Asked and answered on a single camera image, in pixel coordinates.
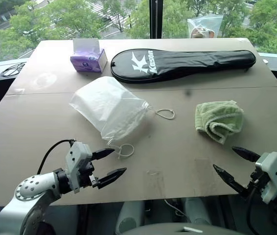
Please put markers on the black Kason racket case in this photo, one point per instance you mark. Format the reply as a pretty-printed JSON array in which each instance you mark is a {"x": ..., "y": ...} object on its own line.
[{"x": 182, "y": 64}]

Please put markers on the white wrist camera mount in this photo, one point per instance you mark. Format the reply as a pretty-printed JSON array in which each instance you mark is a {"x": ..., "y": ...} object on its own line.
[
  {"x": 273, "y": 171},
  {"x": 76, "y": 156}
]

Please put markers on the clear plastic zip bag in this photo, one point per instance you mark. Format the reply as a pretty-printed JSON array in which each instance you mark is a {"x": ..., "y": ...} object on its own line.
[{"x": 205, "y": 25}]

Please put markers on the black window frame post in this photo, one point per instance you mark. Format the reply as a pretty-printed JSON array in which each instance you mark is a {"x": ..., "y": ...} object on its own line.
[{"x": 157, "y": 18}]

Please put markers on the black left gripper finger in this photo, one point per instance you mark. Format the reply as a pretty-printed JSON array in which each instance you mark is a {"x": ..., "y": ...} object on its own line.
[
  {"x": 104, "y": 153},
  {"x": 111, "y": 176}
]

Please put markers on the dark rounded robot torso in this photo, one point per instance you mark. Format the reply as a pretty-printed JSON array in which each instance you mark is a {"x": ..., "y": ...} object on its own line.
[{"x": 177, "y": 230}]

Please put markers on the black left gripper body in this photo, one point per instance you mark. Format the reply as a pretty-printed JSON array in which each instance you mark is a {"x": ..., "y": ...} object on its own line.
[{"x": 89, "y": 175}]

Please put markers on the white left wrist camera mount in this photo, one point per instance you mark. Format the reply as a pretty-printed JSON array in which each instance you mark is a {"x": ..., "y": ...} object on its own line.
[{"x": 76, "y": 156}]

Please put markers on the grey rounded robot leg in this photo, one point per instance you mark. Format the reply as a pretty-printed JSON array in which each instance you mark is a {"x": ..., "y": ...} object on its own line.
[
  {"x": 130, "y": 216},
  {"x": 198, "y": 210}
]

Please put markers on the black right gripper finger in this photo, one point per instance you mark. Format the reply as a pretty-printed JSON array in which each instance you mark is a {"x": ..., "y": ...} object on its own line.
[
  {"x": 229, "y": 178},
  {"x": 246, "y": 153}
]

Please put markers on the purple tissue box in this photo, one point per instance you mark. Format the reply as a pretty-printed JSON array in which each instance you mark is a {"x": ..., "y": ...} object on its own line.
[{"x": 89, "y": 62}]

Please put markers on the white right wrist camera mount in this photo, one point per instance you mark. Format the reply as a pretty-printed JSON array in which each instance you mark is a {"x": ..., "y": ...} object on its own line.
[{"x": 273, "y": 171}]

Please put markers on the small white cap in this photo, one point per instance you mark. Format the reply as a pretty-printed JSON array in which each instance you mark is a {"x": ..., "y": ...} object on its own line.
[{"x": 265, "y": 61}]

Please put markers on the green folded towel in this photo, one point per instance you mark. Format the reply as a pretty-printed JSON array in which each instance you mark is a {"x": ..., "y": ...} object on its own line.
[{"x": 216, "y": 117}]

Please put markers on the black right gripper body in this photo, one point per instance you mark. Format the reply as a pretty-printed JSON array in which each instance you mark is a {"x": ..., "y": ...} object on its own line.
[{"x": 254, "y": 183}]

